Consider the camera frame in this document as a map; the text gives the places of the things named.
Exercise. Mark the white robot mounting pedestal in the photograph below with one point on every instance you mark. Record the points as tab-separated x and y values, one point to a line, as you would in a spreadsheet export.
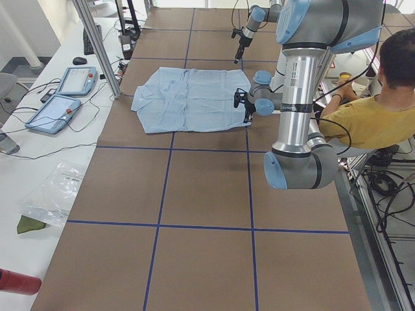
279	76

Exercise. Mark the light blue button shirt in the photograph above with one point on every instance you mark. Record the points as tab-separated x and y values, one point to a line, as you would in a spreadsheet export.
190	100

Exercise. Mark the black keyboard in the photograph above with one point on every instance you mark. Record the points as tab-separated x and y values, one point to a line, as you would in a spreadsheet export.
88	48

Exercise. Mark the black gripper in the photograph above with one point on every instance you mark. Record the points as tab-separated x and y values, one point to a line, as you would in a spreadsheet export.
241	43
249	107

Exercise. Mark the clear plastic bag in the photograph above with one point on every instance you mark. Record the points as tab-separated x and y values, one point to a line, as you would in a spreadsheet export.
52	201

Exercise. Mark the white chair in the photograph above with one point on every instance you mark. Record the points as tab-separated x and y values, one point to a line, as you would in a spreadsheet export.
383	156

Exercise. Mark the black computer mouse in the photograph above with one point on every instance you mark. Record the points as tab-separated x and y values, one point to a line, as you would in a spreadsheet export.
79	61

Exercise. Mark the red bottle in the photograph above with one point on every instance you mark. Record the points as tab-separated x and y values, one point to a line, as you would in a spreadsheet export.
18	283

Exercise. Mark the aluminium frame post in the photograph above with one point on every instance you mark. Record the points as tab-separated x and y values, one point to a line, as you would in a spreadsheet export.
85	15

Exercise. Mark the near blue teach pendant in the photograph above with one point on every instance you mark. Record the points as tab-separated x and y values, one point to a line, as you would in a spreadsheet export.
54	114

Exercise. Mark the person in yellow shirt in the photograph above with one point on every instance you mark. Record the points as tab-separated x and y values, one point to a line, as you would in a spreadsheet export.
384	119

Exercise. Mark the green folded cloth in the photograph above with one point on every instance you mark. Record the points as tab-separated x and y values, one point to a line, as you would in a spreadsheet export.
27	224

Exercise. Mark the blue teach pendant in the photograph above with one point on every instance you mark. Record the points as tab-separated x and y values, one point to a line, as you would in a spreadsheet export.
77	81
54	114

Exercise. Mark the far blue teach pendant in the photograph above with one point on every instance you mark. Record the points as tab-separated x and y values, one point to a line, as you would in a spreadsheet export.
77	81

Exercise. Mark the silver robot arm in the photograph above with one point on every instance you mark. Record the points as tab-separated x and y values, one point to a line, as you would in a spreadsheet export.
256	16
309	33

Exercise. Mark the black monitor stand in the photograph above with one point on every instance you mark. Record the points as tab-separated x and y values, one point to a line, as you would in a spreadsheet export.
129	26

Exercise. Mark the black power adapter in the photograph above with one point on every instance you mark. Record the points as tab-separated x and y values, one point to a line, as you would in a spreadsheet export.
47	96

